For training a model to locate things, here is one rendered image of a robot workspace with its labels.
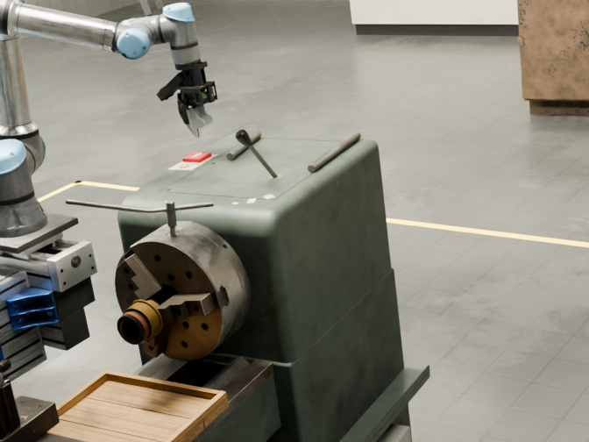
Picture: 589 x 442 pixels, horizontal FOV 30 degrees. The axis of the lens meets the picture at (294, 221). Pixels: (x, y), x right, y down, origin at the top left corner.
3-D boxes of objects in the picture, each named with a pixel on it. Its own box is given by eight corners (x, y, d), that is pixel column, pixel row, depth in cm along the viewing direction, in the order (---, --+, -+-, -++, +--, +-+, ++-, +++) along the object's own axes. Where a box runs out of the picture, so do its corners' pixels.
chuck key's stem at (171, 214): (178, 243, 259) (173, 198, 255) (179, 246, 257) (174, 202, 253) (168, 244, 259) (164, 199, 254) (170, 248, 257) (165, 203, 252)
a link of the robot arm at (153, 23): (115, 25, 284) (156, 19, 283) (123, 17, 294) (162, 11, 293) (121, 55, 287) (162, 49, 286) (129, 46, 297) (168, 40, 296)
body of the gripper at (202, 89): (202, 110, 293) (194, 65, 288) (177, 109, 297) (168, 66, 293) (218, 101, 298) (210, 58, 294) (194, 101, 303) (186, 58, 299)
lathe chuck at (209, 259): (142, 328, 280) (131, 215, 268) (246, 357, 266) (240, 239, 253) (120, 344, 273) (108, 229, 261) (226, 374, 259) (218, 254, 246)
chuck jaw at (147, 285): (160, 291, 264) (130, 253, 264) (172, 281, 261) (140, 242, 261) (132, 310, 255) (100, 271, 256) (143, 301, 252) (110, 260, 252)
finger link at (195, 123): (205, 141, 297) (198, 109, 294) (188, 140, 300) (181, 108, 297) (211, 138, 300) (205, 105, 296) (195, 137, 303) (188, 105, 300)
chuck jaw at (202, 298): (181, 286, 260) (222, 284, 253) (188, 305, 261) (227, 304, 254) (153, 306, 251) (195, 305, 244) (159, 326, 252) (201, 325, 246)
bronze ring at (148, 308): (133, 291, 256) (109, 310, 249) (165, 295, 251) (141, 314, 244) (142, 326, 260) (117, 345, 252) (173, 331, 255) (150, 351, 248)
